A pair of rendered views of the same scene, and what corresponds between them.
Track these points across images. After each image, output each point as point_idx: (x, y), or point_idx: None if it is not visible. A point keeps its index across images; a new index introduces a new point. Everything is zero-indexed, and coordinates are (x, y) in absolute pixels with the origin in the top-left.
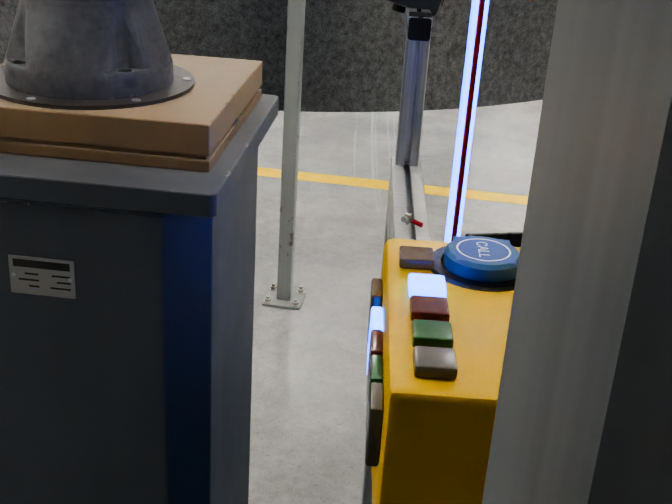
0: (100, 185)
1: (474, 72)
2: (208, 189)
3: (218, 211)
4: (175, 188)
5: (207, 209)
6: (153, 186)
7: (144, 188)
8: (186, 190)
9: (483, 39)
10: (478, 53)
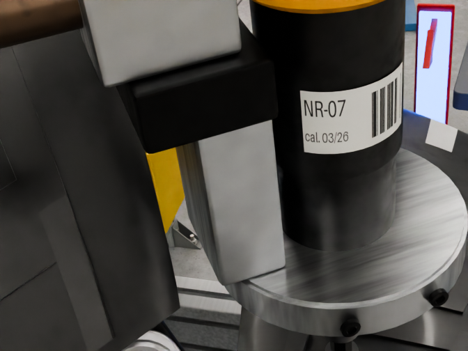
0: (466, 46)
1: (414, 97)
2: (466, 89)
3: (463, 109)
4: (464, 74)
5: (453, 99)
6: (466, 65)
7: (462, 63)
8: (461, 79)
9: (417, 72)
10: (414, 82)
